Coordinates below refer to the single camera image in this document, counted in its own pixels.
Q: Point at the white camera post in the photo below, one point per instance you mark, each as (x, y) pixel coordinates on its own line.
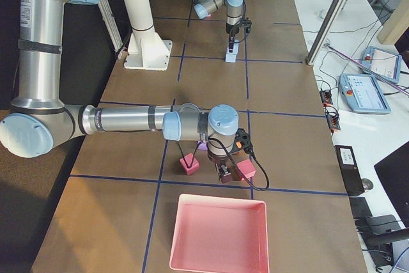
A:
(146, 49)

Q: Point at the teach pendant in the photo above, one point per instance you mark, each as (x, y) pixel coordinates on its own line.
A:
(382, 62)
(362, 94)

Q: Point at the light blue foam block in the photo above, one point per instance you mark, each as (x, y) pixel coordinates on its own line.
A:
(233, 46)
(230, 56)

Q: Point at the black power adapter box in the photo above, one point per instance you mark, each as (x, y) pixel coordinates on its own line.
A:
(349, 170)

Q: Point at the teach pendant near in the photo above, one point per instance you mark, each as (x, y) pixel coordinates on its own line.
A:
(362, 94)

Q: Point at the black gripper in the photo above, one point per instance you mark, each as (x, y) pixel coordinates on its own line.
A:
(231, 29)
(218, 160)

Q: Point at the aluminium frame post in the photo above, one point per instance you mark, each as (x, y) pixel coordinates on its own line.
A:
(335, 8)

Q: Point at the teach pendant far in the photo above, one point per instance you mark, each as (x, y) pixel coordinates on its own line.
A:
(382, 62)

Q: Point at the red plastic bin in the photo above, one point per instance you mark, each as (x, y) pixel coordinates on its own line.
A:
(215, 234)

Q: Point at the black computer mouse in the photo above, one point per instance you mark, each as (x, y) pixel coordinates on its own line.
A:
(367, 184)

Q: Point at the magenta foam block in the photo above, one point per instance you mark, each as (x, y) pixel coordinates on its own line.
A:
(247, 169)

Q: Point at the purple foam block near red bin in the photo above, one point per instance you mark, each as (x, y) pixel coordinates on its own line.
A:
(202, 145)

